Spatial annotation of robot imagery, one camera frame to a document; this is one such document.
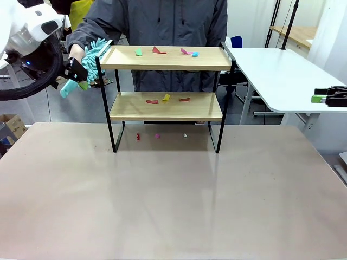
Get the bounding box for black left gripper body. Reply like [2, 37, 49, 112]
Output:
[64, 56, 89, 83]

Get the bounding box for black corrugated cable hose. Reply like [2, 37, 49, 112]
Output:
[0, 34, 66, 101]

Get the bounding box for thick black stand pole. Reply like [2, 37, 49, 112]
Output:
[281, 0, 300, 51]

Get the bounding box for brown cardboard box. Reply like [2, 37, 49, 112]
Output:
[0, 113, 28, 146]

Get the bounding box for light wooden background table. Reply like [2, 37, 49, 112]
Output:
[269, 25, 318, 50]

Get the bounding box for large white side table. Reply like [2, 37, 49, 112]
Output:
[226, 47, 347, 133]

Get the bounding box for person in grey jacket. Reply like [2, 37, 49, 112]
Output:
[66, 0, 228, 125]

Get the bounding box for small white desk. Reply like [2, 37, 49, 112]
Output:
[0, 58, 21, 92]

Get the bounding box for thin black tripod legs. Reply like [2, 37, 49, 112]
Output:
[265, 0, 282, 49]

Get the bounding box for person right forearm grey sleeve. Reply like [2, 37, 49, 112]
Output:
[66, 25, 109, 55]

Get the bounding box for aluminium rail mounting base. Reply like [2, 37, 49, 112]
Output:
[333, 151, 347, 187]

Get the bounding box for blue office chair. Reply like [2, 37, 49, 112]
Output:
[219, 35, 249, 94]

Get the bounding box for two-tier wooden black-frame shelf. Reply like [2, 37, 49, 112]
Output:
[96, 40, 236, 154]

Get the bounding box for person right hand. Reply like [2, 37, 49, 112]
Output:
[68, 43, 86, 64]

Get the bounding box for teal microfibre duster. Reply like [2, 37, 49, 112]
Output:
[60, 38, 111, 99]

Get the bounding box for thin black floor cable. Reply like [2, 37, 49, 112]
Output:
[44, 88, 53, 123]

